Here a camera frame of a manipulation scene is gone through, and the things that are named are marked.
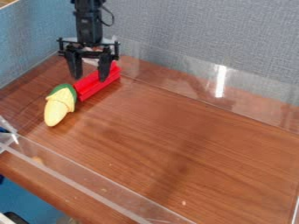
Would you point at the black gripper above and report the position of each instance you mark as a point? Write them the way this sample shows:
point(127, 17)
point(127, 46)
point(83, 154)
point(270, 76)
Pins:
point(72, 50)

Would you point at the red plastic block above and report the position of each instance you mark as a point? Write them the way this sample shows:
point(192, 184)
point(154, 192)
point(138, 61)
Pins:
point(90, 85)

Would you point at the yellow green toy corn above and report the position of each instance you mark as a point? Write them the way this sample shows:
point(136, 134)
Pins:
point(60, 104)

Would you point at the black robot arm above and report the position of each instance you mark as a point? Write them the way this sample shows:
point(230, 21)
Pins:
point(92, 15)

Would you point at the clear acrylic corner bracket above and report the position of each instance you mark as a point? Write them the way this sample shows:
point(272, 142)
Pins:
point(94, 59)

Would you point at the clear acrylic front bracket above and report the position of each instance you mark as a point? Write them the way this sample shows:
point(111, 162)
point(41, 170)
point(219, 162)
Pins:
point(9, 142)

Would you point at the clear acrylic back wall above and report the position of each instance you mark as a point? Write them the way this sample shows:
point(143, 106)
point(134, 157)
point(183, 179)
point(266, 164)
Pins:
point(247, 94)

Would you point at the clear acrylic wall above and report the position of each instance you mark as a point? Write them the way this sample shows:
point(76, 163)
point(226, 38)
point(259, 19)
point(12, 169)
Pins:
point(247, 94)
point(108, 193)

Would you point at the clear acrylic front wall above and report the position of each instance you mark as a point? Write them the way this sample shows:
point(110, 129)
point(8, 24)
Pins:
point(108, 193)

